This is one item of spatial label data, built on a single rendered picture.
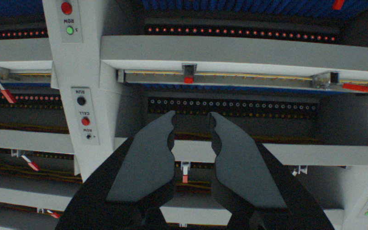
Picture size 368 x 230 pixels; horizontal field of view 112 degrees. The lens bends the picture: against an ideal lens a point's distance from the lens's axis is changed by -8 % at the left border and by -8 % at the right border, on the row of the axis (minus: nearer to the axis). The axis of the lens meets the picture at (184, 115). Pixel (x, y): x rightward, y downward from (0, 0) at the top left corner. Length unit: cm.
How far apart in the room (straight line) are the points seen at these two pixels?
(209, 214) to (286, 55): 40
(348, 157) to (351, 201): 16
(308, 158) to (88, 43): 49
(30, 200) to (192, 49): 61
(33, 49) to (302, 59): 49
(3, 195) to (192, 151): 60
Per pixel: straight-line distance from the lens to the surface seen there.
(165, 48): 26
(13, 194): 68
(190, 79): 20
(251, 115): 47
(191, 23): 44
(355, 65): 39
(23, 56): 41
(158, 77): 31
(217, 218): 46
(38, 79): 49
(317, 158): 42
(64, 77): 35
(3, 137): 55
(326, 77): 36
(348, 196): 60
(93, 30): 31
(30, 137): 48
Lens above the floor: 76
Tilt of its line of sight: 18 degrees up
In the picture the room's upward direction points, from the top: 178 degrees counter-clockwise
